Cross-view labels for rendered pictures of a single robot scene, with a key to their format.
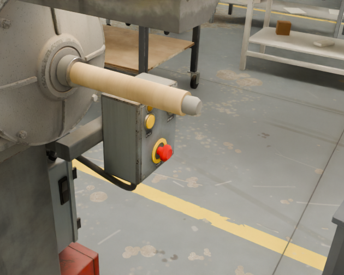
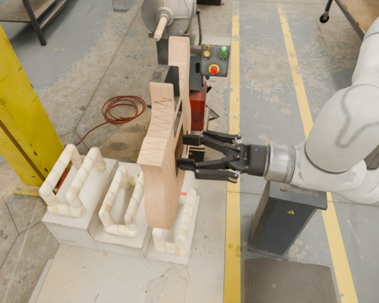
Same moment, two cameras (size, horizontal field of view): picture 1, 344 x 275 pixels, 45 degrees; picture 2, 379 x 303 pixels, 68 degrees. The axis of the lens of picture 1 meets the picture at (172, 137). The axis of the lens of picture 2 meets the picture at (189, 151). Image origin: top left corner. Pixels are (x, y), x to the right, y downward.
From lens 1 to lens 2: 1.29 m
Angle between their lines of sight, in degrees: 54
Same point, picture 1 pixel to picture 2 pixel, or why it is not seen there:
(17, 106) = (149, 21)
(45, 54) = (157, 11)
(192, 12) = (117, 9)
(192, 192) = not seen: hidden behind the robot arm
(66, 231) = (197, 84)
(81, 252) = (201, 96)
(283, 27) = not seen: outside the picture
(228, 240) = not seen: hidden behind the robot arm
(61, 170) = (198, 59)
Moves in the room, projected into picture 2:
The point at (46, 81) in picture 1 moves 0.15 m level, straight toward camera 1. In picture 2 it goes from (156, 18) to (131, 27)
